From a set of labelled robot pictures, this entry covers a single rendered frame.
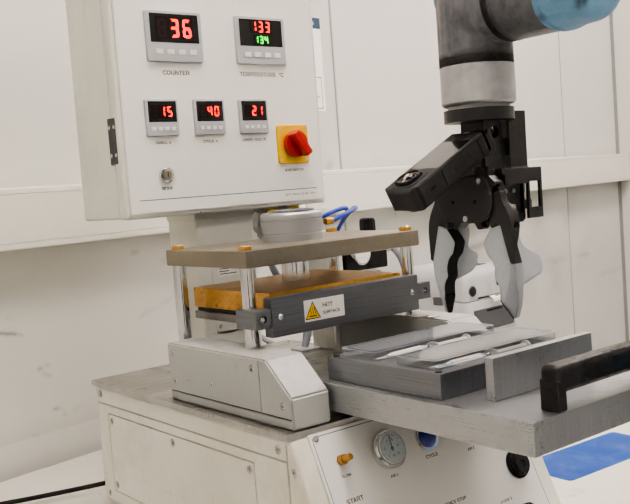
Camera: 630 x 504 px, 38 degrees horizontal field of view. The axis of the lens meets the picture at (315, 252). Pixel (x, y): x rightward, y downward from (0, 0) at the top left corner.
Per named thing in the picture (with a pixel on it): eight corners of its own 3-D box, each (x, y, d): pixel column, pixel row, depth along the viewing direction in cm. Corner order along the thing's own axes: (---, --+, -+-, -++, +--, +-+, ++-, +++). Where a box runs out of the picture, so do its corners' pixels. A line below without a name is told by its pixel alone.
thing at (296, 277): (195, 318, 116) (189, 244, 116) (328, 295, 130) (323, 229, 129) (273, 328, 103) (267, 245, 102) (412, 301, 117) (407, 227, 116)
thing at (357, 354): (376, 374, 91) (374, 353, 91) (340, 368, 96) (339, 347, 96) (496, 344, 103) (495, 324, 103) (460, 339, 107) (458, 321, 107)
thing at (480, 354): (436, 385, 85) (435, 361, 85) (395, 378, 89) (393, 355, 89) (558, 351, 96) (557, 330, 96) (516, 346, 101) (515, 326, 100)
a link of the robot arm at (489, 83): (480, 59, 87) (419, 71, 93) (482, 107, 87) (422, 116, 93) (530, 62, 91) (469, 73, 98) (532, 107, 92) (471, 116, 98)
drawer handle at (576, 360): (540, 410, 78) (537, 364, 77) (638, 377, 87) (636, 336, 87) (559, 413, 76) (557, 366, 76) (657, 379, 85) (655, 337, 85)
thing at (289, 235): (147, 317, 120) (139, 220, 119) (328, 287, 139) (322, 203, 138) (251, 332, 101) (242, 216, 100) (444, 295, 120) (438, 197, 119)
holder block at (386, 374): (328, 379, 96) (326, 355, 96) (457, 347, 109) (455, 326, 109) (441, 401, 83) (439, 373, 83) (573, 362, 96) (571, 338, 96)
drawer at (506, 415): (313, 414, 97) (308, 342, 97) (454, 375, 111) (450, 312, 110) (536, 468, 74) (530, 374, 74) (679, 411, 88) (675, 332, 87)
